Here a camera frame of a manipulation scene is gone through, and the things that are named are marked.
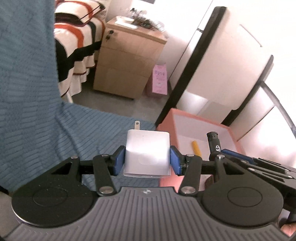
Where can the clutter of small items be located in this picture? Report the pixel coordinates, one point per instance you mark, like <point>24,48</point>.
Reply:
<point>140,19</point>

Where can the pink storage box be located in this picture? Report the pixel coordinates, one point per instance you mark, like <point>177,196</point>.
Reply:
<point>184,128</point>

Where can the white remote on nightstand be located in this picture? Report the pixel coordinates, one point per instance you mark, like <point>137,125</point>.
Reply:
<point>127,25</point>

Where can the keys in drawer lock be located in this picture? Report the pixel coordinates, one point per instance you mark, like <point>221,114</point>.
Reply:
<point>108,36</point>

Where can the yellow handled screwdriver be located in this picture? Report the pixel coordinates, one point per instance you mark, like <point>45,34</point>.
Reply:
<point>196,149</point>

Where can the striped pillow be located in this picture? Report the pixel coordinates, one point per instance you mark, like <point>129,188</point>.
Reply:
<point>79,13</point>

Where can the white folded cardboard sheet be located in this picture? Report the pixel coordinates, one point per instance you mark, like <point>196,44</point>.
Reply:
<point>231,65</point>

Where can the wooden three-drawer nightstand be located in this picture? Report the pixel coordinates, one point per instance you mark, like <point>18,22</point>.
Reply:
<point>126,60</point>

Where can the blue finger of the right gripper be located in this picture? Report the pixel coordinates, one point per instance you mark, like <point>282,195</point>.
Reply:
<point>261,166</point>

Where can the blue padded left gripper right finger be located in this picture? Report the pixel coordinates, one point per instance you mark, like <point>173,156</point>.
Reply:
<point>191,167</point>

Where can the blue textured sofa cover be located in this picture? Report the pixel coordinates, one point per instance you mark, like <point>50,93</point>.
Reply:
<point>39,129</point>

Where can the curved grey metal rail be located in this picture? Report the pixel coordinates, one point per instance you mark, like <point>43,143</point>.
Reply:
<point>280,107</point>

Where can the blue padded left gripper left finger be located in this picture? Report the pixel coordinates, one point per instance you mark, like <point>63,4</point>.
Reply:
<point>103,167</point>

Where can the white wall charger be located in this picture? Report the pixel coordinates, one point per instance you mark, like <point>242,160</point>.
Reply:
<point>147,153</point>

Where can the pink paper bag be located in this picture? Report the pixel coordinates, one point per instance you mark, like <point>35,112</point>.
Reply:
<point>157,85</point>

